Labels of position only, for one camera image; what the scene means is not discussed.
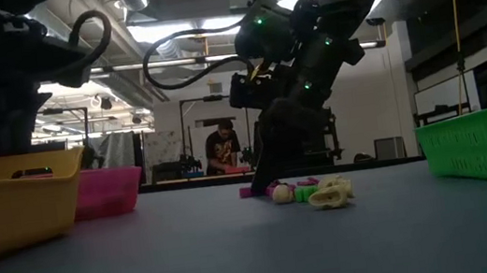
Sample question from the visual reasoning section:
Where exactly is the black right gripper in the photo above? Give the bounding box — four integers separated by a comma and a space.
220, 16, 383, 199

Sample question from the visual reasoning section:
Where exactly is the cream skull decoration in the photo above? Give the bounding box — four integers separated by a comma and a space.
318, 172, 356, 203
270, 182, 295, 207
307, 184, 351, 212

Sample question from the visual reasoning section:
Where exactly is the green bone decoration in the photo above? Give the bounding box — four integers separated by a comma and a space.
293, 183, 322, 205

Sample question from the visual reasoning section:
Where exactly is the pink tray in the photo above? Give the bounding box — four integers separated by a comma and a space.
223, 163, 251, 176

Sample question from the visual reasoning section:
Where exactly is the person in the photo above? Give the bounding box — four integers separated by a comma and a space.
198, 117, 246, 178

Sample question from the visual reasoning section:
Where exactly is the black equipment cart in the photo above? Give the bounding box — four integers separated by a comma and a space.
249, 104, 346, 177

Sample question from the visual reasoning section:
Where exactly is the orange rectangular plastic bin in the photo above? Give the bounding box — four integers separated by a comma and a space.
0, 141, 98, 264

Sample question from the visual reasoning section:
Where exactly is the black round object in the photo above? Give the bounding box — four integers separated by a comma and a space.
352, 151, 376, 165

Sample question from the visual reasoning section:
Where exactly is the grey waste bin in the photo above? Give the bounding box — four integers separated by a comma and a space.
373, 136, 408, 162

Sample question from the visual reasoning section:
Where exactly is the grey cloth sheet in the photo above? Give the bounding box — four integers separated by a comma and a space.
85, 130, 139, 173

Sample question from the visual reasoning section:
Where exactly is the pink round plastic bowl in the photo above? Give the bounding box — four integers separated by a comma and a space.
69, 162, 150, 223

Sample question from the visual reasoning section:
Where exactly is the long ceiling light bar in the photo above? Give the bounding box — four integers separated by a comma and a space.
35, 27, 387, 93

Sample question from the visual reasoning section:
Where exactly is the green slotted plastic basket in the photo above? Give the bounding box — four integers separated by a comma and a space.
413, 108, 487, 194

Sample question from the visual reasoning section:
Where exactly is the black frame stand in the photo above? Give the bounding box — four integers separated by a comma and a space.
176, 90, 257, 179
39, 103, 97, 176

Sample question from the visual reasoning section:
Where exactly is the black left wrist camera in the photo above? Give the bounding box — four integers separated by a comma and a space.
30, 32, 95, 94

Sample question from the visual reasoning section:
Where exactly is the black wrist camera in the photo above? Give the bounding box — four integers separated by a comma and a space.
30, 32, 95, 94
229, 0, 298, 67

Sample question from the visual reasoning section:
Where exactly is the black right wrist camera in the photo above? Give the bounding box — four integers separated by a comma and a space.
229, 0, 298, 67

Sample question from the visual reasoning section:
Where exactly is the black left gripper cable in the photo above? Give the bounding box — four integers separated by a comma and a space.
38, 7, 119, 81

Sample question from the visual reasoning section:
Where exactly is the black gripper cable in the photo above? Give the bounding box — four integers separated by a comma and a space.
133, 0, 297, 94
38, 7, 119, 81

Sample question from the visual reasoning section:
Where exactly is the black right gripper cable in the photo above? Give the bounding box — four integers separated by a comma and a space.
133, 0, 297, 94

